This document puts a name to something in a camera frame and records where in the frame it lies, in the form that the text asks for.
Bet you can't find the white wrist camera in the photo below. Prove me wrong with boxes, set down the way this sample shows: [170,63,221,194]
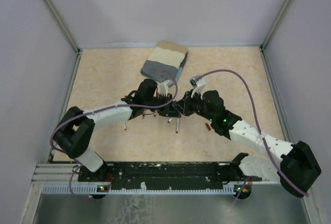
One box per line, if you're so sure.
[190,75,206,98]
[158,80,174,96]

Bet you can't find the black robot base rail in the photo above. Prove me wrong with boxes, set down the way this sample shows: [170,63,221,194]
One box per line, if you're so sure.
[78,162,247,190]

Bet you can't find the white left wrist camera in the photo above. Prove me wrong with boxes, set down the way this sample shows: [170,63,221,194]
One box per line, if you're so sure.
[158,80,174,96]

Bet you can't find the aluminium frame post left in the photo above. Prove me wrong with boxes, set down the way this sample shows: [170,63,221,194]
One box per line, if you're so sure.
[27,0,83,54]

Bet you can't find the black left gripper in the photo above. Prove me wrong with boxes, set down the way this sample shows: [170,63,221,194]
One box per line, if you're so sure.
[144,93,182,118]

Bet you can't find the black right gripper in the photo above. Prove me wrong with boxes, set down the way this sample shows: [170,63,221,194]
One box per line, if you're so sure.
[173,88,215,122]

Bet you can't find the brown marker cap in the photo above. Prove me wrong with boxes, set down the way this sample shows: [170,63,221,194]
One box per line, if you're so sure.
[205,123,211,131]

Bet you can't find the blue pen cap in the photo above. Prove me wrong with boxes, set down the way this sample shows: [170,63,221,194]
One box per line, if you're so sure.
[173,102,180,111]

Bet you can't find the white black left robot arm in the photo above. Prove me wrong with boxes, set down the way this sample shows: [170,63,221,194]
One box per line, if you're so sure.
[50,79,178,181]

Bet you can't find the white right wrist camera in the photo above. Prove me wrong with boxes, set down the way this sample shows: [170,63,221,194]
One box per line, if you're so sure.
[190,75,206,98]

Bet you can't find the aluminium frame post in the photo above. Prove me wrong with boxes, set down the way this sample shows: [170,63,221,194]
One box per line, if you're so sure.
[27,0,83,54]
[260,0,294,52]

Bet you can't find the white brown-end marker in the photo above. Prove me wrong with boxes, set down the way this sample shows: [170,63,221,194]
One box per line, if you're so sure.
[175,118,180,134]

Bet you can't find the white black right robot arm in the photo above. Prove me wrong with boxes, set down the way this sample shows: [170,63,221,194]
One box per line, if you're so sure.
[177,90,322,198]

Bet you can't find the aluminium frame post right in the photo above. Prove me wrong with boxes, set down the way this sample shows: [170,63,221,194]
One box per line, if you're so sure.
[260,0,294,52]

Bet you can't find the folded grey beige cloth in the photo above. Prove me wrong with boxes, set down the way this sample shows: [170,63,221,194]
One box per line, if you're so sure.
[140,41,188,82]

